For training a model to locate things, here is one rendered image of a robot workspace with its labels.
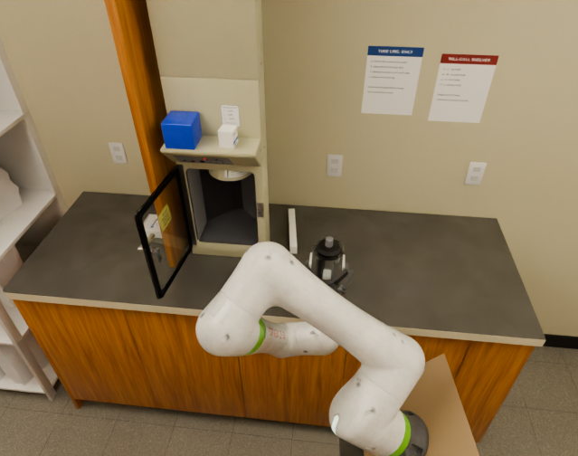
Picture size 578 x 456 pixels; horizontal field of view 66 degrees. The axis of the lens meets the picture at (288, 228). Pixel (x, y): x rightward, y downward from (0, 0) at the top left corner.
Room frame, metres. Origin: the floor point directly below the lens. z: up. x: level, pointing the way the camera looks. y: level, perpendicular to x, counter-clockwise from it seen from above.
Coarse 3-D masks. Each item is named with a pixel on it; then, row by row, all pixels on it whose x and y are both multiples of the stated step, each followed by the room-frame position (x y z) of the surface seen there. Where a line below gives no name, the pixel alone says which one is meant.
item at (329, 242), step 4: (328, 236) 1.20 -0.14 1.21; (324, 240) 1.22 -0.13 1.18; (328, 240) 1.19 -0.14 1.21; (332, 240) 1.19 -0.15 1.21; (320, 244) 1.20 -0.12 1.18; (324, 244) 1.19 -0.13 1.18; (328, 244) 1.18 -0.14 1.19; (332, 244) 1.19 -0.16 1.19; (336, 244) 1.19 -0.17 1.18; (320, 248) 1.18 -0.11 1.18; (324, 248) 1.18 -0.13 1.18; (328, 248) 1.18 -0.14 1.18; (332, 248) 1.18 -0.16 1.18; (336, 248) 1.18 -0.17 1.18; (340, 248) 1.18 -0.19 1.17; (320, 252) 1.16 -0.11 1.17; (324, 252) 1.16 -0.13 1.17; (328, 252) 1.16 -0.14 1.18; (332, 252) 1.16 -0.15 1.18; (336, 252) 1.16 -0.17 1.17
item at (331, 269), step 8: (320, 240) 1.24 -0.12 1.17; (336, 240) 1.24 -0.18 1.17; (320, 256) 1.15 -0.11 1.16; (328, 256) 1.15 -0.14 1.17; (336, 256) 1.15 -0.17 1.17; (320, 264) 1.16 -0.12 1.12; (328, 264) 1.15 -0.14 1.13; (336, 264) 1.16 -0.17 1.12; (320, 272) 1.16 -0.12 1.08; (328, 272) 1.15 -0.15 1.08; (336, 272) 1.16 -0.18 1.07
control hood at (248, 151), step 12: (204, 144) 1.33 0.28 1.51; (216, 144) 1.33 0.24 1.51; (240, 144) 1.33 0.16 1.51; (252, 144) 1.33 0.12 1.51; (168, 156) 1.33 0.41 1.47; (192, 156) 1.30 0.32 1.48; (204, 156) 1.29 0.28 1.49; (216, 156) 1.28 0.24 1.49; (228, 156) 1.27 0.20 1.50; (240, 156) 1.27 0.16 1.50; (252, 156) 1.26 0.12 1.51
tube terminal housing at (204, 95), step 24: (168, 96) 1.41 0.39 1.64; (192, 96) 1.40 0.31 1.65; (216, 96) 1.39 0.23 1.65; (240, 96) 1.38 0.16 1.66; (264, 96) 1.48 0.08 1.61; (216, 120) 1.39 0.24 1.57; (240, 120) 1.38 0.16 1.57; (264, 120) 1.46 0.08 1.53; (264, 144) 1.44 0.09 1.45; (216, 168) 1.39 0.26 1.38; (240, 168) 1.38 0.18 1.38; (264, 168) 1.42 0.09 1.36; (264, 192) 1.40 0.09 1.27; (192, 216) 1.41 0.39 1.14; (264, 216) 1.37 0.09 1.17; (264, 240) 1.37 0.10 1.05
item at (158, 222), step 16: (176, 192) 1.35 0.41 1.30; (160, 208) 1.23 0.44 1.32; (176, 208) 1.33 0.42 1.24; (144, 224) 1.12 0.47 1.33; (160, 224) 1.21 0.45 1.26; (176, 224) 1.31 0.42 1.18; (160, 240) 1.19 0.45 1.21; (176, 240) 1.29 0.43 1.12; (176, 256) 1.26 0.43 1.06; (160, 272) 1.14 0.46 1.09
